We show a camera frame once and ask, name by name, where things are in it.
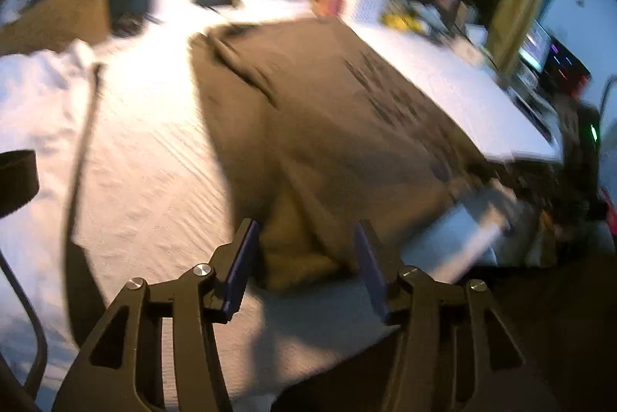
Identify black curved cable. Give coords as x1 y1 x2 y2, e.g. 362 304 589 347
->
0 243 49 398

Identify folded white paper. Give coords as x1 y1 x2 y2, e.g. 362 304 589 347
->
465 24 487 49

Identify yellow cloth item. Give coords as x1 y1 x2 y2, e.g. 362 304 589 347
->
383 9 420 32

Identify brown t-shirt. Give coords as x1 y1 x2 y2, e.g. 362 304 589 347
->
190 19 521 292

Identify black strap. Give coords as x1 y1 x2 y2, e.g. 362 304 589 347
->
62 62 114 340

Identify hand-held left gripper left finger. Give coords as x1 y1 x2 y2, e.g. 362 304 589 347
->
51 218 261 412

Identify person's dark pants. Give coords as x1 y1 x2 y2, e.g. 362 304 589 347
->
270 219 617 412

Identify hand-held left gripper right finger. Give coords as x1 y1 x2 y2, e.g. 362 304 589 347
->
353 221 560 412

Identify cardboard box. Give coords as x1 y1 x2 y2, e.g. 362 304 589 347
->
0 0 114 56

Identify yellow-lidded jar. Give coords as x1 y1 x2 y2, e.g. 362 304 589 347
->
315 0 345 17

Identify black fabric loop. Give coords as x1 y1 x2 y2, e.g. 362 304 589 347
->
0 150 39 218

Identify black device coloured lights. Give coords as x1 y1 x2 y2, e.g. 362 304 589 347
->
542 35 593 95

